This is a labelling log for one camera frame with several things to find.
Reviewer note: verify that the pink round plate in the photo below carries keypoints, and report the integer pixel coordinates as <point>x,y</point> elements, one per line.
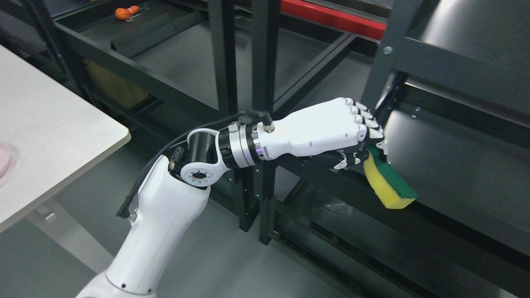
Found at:
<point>6,157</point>

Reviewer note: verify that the black metal shelf rack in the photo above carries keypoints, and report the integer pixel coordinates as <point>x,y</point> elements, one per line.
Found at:
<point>174,60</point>

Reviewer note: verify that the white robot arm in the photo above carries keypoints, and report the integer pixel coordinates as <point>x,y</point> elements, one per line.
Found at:
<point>170,193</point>

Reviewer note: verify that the dark grey shelf cart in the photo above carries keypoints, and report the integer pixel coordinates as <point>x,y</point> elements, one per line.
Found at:
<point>449,80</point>

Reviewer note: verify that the green yellow sponge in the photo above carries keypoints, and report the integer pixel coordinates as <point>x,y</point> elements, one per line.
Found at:
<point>390,188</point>

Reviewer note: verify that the orange toy object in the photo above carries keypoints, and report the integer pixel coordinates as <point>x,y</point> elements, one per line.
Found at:
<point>126,13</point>

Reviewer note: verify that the red metal beam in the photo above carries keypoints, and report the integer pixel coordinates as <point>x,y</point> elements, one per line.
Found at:
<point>334,18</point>

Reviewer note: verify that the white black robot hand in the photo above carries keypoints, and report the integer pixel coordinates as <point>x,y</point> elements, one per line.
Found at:
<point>329,126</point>

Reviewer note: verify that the white table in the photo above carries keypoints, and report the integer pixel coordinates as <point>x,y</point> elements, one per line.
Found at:
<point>55,136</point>

